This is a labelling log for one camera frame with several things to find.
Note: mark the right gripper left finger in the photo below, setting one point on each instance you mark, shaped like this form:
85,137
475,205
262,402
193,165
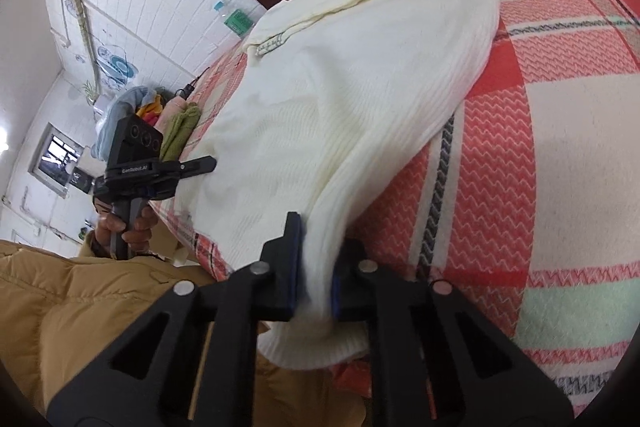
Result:
190,359

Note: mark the window frame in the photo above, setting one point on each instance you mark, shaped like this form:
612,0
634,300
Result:
54,159

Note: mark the cream knit sweater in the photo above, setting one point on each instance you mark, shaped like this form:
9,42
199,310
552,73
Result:
337,96

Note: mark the person's left hand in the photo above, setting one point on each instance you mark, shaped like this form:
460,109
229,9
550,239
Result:
137,236

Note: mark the green label water bottle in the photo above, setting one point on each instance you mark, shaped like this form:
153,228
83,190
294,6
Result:
235,19

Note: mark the black left camera box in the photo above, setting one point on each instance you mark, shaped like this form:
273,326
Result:
134,140

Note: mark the left tan jacket sleeve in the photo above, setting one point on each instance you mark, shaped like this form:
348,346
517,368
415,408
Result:
58,314

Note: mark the plaid bed blanket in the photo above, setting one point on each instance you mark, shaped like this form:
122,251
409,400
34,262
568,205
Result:
528,199

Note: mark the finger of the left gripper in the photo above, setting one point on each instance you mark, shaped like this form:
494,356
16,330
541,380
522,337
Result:
197,167

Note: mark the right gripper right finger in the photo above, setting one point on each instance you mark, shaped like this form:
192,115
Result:
435,359

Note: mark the olive green cloth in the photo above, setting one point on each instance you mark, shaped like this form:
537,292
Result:
176,124

